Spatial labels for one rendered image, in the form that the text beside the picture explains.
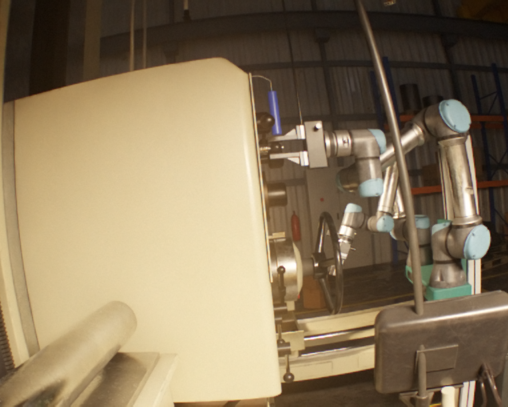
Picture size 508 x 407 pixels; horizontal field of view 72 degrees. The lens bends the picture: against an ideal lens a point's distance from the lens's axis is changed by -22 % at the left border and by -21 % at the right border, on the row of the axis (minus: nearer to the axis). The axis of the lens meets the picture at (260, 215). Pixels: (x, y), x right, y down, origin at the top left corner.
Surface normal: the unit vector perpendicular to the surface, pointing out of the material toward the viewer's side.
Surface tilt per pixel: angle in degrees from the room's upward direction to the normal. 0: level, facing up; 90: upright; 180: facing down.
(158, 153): 90
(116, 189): 90
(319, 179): 90
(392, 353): 110
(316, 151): 90
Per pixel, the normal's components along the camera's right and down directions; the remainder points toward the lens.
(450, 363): -0.18, 0.38
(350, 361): 0.03, 0.03
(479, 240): 0.25, 0.13
